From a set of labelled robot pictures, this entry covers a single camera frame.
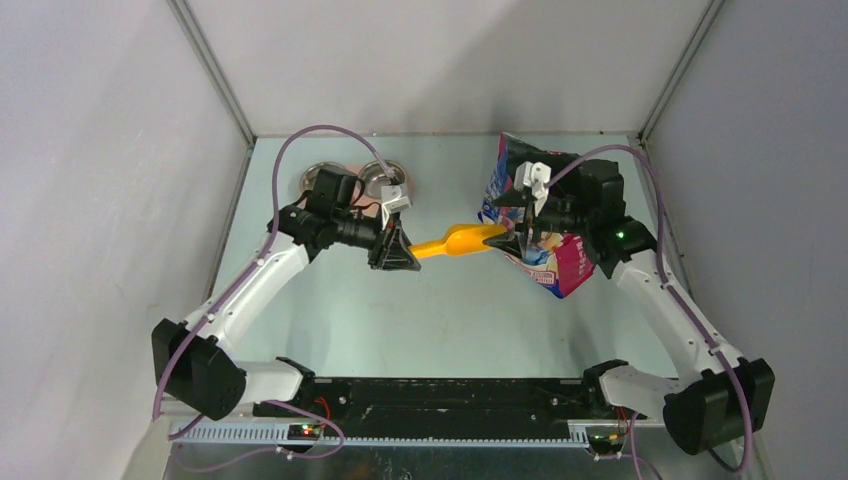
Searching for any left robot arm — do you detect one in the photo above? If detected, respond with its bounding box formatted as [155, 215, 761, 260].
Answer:
[151, 166, 420, 420]

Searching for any right aluminium frame post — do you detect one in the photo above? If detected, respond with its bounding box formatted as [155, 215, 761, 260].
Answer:
[637, 0, 726, 148]

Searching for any yellow plastic scoop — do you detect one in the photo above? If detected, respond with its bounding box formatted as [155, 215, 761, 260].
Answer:
[409, 224, 507, 260]

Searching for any pink double pet bowl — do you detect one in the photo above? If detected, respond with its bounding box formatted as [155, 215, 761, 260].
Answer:
[299, 160, 413, 205]

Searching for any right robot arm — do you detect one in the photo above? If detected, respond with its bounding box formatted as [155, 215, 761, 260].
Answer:
[485, 159, 775, 455]

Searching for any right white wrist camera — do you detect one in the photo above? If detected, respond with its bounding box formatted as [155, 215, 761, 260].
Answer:
[513, 162, 551, 210]

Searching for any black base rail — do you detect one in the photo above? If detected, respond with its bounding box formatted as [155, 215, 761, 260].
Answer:
[290, 377, 622, 441]

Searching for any colourful cat food bag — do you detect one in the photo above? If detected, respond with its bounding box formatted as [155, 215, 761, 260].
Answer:
[477, 133, 594, 299]

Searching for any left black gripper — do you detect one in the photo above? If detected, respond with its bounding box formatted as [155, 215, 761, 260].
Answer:
[333, 204, 421, 272]

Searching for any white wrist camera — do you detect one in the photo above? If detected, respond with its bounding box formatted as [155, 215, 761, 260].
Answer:
[513, 162, 551, 210]
[380, 183, 412, 217]

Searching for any white cable duct strip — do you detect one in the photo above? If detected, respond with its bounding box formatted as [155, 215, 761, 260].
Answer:
[170, 423, 591, 449]

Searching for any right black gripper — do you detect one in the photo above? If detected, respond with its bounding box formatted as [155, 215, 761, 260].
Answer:
[482, 186, 593, 260]

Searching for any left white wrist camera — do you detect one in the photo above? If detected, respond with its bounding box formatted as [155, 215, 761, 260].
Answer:
[380, 183, 412, 217]

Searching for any aluminium frame post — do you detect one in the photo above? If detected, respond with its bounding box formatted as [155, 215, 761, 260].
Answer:
[166, 0, 257, 148]
[637, 0, 726, 148]

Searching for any left aluminium frame post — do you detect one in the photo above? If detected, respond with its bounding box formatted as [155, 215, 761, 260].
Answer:
[166, 0, 257, 148]

